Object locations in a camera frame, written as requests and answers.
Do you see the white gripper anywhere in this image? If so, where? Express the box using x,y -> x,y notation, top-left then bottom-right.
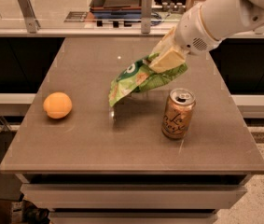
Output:
149,3 -> 221,73

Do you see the green rice chip bag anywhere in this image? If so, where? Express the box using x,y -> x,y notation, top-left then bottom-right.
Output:
108,53 -> 188,106

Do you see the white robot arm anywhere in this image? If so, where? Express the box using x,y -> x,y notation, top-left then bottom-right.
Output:
149,0 -> 264,73

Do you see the orange LaCroix soda can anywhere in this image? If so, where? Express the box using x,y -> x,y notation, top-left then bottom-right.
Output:
161,88 -> 196,139

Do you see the orange fruit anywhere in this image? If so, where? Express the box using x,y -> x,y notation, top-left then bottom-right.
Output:
43,92 -> 73,119

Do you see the white table drawer front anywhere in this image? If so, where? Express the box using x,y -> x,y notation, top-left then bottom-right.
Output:
21,184 -> 246,209

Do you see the middle metal glass bracket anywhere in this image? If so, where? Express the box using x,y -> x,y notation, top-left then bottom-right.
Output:
141,0 -> 152,34

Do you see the metal glass bracket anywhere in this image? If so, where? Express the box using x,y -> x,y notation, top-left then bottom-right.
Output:
141,0 -> 152,34
17,0 -> 40,34

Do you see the left metal glass bracket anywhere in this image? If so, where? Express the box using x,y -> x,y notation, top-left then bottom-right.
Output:
17,0 -> 40,34

